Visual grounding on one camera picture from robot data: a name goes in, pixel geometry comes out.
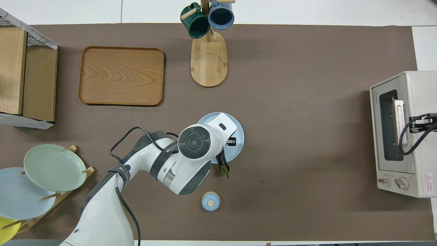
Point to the glass oven door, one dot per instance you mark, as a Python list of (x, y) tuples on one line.
[(409, 160)]

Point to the wooden mug tree stand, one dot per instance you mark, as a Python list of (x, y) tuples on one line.
[(209, 65)]

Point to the yellow plate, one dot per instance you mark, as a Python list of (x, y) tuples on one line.
[(6, 232)]

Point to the light blue round plate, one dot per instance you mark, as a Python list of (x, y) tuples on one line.
[(239, 135)]

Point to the wooden shelf unit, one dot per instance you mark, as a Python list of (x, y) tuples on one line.
[(41, 82)]

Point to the dark green mug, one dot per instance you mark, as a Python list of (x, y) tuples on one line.
[(196, 25)]

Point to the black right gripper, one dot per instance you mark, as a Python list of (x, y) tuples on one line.
[(428, 123)]

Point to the wooden dish rack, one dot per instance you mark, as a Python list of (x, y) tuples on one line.
[(65, 196)]

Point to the wooden serving tray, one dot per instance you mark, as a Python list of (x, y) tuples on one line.
[(119, 75)]

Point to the pale green plate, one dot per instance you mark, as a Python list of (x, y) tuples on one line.
[(54, 167)]

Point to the dark purple eggplant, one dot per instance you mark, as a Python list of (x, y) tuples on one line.
[(223, 167)]

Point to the cream toaster oven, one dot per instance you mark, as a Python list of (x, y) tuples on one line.
[(423, 164)]

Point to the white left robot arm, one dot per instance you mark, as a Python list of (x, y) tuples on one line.
[(177, 160)]

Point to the blue mug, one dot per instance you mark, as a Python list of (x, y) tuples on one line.
[(221, 15)]

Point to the light blue racked plate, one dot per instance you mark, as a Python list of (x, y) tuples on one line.
[(20, 198)]

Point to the brown table mat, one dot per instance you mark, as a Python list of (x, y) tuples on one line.
[(290, 102)]

